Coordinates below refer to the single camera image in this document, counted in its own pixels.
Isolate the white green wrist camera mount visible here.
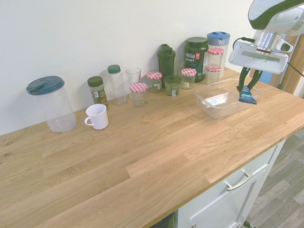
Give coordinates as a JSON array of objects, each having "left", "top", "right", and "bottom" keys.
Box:
[{"left": 276, "top": 38, "right": 294, "bottom": 52}]

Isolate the silver drawer handle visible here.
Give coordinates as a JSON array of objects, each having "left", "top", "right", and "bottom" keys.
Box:
[{"left": 224, "top": 172, "right": 253, "bottom": 192}]

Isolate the clear pitcher teal lid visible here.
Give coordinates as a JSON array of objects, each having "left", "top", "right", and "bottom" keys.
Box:
[{"left": 26, "top": 76, "right": 77, "bottom": 133}]

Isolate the tall clear bottle green lid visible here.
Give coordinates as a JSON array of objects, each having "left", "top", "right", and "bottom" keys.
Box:
[{"left": 107, "top": 65, "right": 127, "bottom": 105}]

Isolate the clear plastic food container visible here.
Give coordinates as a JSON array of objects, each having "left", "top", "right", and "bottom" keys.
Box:
[{"left": 194, "top": 77, "right": 261, "bottom": 120}]

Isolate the white drawer with handle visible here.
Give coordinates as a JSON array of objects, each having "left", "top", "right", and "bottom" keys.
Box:
[{"left": 177, "top": 139, "right": 287, "bottom": 228}]

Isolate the white ceramic mug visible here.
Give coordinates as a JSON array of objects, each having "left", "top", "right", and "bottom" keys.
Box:
[{"left": 84, "top": 104, "right": 109, "bottom": 130}]

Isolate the dark green Vega protein tub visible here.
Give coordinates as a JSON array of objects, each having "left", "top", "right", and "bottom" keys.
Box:
[{"left": 184, "top": 37, "right": 209, "bottom": 83}]

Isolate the clear drinking glass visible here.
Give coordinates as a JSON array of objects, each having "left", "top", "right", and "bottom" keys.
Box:
[{"left": 125, "top": 67, "right": 142, "bottom": 95}]

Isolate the glass jar red checkered lid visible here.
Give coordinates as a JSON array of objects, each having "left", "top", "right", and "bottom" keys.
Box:
[
  {"left": 145, "top": 71, "right": 163, "bottom": 94},
  {"left": 207, "top": 47, "right": 225, "bottom": 68},
  {"left": 180, "top": 68, "right": 198, "bottom": 90},
  {"left": 129, "top": 83, "right": 148, "bottom": 107},
  {"left": 205, "top": 66, "right": 222, "bottom": 86}
]

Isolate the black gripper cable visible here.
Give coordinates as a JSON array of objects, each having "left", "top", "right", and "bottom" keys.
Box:
[{"left": 232, "top": 36, "right": 256, "bottom": 48}]

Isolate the clear pitcher blue lid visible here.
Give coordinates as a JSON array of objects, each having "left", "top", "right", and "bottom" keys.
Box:
[{"left": 206, "top": 31, "right": 231, "bottom": 79}]

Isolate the dark green shaker bottle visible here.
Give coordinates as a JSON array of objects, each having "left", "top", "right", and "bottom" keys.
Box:
[{"left": 157, "top": 44, "right": 177, "bottom": 89}]

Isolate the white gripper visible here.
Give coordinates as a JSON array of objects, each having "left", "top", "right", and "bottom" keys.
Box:
[{"left": 228, "top": 40, "right": 289, "bottom": 95}]

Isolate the blue protein bar wrapper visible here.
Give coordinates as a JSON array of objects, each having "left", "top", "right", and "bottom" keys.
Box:
[{"left": 238, "top": 85, "right": 258, "bottom": 105}]

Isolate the spice jar green lid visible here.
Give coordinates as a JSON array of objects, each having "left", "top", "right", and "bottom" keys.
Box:
[{"left": 87, "top": 76, "right": 110, "bottom": 108}]

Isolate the translucent green plastic cup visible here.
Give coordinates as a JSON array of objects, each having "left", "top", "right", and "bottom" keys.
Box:
[{"left": 163, "top": 76, "right": 182, "bottom": 97}]

